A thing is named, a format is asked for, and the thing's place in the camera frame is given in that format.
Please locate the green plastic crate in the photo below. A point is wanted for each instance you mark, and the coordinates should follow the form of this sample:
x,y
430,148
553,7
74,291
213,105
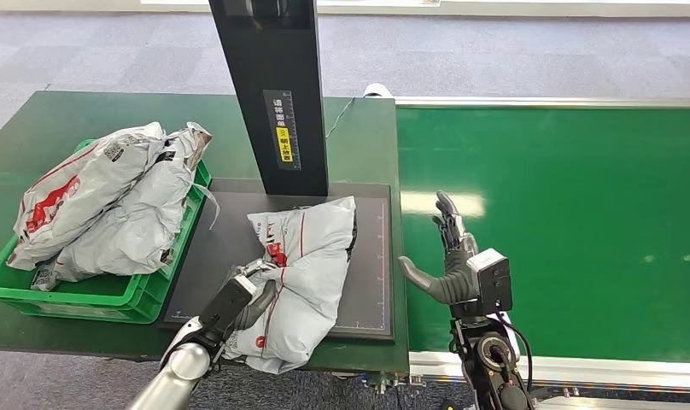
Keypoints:
x,y
118,297

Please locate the black yellow column label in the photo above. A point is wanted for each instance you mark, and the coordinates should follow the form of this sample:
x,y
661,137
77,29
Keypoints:
x,y
284,130

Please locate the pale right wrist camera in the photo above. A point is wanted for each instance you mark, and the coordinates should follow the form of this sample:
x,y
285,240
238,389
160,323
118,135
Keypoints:
x,y
492,280

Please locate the dark grey scale platform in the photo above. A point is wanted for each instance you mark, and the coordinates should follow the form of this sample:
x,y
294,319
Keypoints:
x,y
373,271

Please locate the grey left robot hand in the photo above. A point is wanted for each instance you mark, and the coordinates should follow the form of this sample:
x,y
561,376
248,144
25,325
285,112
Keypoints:
x,y
260,305

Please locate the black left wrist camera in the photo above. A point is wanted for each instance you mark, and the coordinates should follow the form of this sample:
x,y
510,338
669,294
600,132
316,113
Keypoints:
x,y
227,300

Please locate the white roller end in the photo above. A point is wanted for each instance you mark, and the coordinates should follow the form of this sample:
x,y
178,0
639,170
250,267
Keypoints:
x,y
376,90

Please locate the green conveyor belt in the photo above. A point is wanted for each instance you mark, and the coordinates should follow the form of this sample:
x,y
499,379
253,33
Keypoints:
x,y
577,226

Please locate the metal bracket with bolts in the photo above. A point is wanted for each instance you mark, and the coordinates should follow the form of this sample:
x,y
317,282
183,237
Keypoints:
x,y
393,382

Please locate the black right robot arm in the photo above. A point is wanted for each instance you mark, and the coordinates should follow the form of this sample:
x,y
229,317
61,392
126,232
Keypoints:
x,y
492,362

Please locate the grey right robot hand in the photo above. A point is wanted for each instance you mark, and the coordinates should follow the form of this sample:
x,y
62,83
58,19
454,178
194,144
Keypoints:
x,y
455,283

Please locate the crumpled grey mailer package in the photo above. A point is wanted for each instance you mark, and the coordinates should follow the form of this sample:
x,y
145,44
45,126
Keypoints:
x,y
141,226

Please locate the grey plastic mailer package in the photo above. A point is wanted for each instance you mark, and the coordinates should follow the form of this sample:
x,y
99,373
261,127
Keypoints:
x,y
305,283

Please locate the grey mailer large red print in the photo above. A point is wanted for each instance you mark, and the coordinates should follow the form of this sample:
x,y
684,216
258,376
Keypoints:
x,y
79,192

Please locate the black scanner column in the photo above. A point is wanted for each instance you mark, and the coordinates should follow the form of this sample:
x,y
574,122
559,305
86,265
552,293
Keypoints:
x,y
271,56

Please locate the dark green table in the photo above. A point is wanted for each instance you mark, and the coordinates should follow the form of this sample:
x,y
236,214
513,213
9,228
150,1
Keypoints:
x,y
39,124

